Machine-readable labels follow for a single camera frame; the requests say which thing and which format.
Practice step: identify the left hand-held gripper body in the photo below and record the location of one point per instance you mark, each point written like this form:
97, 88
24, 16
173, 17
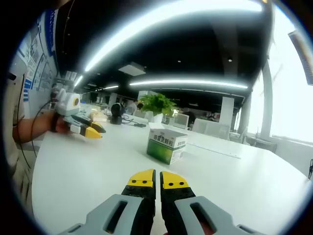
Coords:
64, 105

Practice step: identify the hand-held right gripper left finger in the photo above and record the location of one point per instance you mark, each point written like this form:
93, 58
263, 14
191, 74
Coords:
97, 220

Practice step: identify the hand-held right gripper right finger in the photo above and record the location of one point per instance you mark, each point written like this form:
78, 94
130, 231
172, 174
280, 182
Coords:
179, 215

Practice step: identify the green white ganmaoling box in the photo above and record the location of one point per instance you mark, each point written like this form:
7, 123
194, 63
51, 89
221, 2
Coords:
161, 149

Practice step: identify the small beige box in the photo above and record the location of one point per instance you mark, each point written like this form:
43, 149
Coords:
97, 115

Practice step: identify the person's left hand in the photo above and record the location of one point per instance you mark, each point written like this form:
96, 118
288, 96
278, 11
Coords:
63, 127

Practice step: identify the short ceiling light strip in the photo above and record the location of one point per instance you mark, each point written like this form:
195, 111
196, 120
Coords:
78, 80

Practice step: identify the black round desktop device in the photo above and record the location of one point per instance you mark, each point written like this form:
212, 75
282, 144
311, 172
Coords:
117, 109

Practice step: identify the white table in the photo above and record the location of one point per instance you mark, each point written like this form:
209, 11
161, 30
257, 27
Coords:
85, 171

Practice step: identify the person in beige shirt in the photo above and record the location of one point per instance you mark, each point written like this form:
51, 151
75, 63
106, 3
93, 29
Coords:
13, 102

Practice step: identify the small black worn device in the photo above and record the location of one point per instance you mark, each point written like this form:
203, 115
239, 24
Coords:
11, 76

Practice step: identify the square ceiling vent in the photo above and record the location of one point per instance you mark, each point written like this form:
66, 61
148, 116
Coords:
132, 69

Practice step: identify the green potted plant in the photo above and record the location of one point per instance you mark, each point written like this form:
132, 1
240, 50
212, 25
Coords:
156, 102

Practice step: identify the white mesh office chair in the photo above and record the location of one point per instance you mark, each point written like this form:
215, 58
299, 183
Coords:
182, 121
210, 128

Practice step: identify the long ceiling light strip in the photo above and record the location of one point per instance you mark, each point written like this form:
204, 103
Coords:
185, 83

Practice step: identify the long curved ceiling light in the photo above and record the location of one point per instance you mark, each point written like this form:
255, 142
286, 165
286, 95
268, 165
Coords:
146, 27

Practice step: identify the blue white wall poster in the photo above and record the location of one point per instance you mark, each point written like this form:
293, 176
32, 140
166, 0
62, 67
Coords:
36, 61

